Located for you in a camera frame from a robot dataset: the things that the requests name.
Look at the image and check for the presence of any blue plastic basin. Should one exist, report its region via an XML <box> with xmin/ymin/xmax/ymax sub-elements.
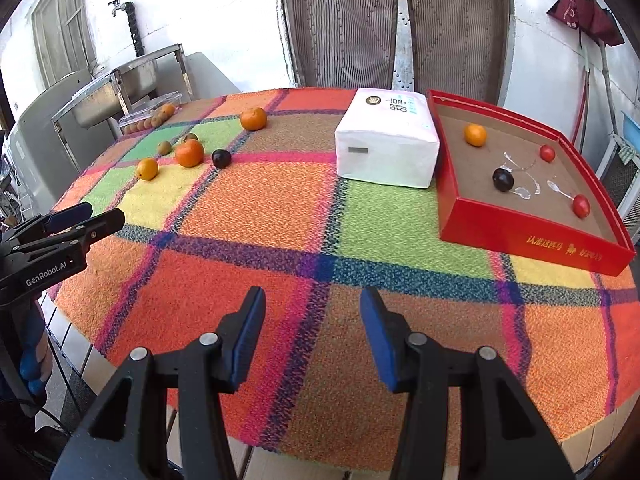
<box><xmin>623</xmin><ymin>112</ymin><xmax>640</xmax><ymax>152</ymax></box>

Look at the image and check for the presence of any small yellow orange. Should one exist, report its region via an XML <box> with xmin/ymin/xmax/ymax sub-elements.
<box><xmin>136</xmin><ymin>157</ymin><xmax>158</xmax><ymax>181</ymax></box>

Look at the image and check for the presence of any steel sink stand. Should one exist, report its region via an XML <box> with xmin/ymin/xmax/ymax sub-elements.
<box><xmin>51</xmin><ymin>44</ymin><xmax>194</xmax><ymax>171</ymax></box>

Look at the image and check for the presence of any clear plastic fruit box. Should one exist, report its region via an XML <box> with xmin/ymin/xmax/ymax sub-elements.
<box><xmin>118</xmin><ymin>91</ymin><xmax>182</xmax><ymax>134</ymax></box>

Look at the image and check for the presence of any colourful plaid tablecloth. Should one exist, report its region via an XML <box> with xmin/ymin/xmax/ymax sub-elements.
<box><xmin>46</xmin><ymin>89</ymin><xmax>639</xmax><ymax>471</ymax></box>

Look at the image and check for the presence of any red cardboard tray box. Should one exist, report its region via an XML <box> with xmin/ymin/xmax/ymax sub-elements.
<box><xmin>427</xmin><ymin>90</ymin><xmax>636</xmax><ymax>276</ymax></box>

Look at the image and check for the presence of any white tissue pack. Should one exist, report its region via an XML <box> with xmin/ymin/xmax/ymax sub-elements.
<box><xmin>334</xmin><ymin>88</ymin><xmax>439</xmax><ymax>188</ymax></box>

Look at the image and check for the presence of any orange in tray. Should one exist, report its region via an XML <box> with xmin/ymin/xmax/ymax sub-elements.
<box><xmin>463</xmin><ymin>124</ymin><xmax>487</xmax><ymax>148</ymax></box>

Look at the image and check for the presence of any dark plum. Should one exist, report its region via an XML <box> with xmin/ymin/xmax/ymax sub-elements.
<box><xmin>492</xmin><ymin>167</ymin><xmax>514</xmax><ymax>193</ymax></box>
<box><xmin>212</xmin><ymin>148</ymin><xmax>232</xmax><ymax>169</ymax></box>

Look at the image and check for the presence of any wall water tap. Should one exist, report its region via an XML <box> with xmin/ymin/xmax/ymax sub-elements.
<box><xmin>110</xmin><ymin>0</ymin><xmax>144</xmax><ymax>58</ymax></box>

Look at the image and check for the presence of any red handled mop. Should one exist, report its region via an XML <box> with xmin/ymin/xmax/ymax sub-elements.
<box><xmin>570</xmin><ymin>47</ymin><xmax>591</xmax><ymax>146</ymax></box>

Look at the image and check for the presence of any orange far on cloth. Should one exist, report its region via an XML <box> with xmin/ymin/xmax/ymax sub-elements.
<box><xmin>240</xmin><ymin>107</ymin><xmax>268</xmax><ymax>131</ymax></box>

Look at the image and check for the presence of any large orange tangerine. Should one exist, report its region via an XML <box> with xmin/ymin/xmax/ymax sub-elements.
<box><xmin>175</xmin><ymin>139</ymin><xmax>204</xmax><ymax>168</ymax></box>

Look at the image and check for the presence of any red cherry tomato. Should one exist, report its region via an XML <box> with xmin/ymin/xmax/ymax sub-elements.
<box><xmin>538</xmin><ymin>144</ymin><xmax>555</xmax><ymax>164</ymax></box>
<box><xmin>572</xmin><ymin>194</ymin><xmax>591</xmax><ymax>219</ymax></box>

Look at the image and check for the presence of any left blue gloved hand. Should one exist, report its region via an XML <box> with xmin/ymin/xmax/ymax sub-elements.
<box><xmin>18</xmin><ymin>301</ymin><xmax>52</xmax><ymax>396</ymax></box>

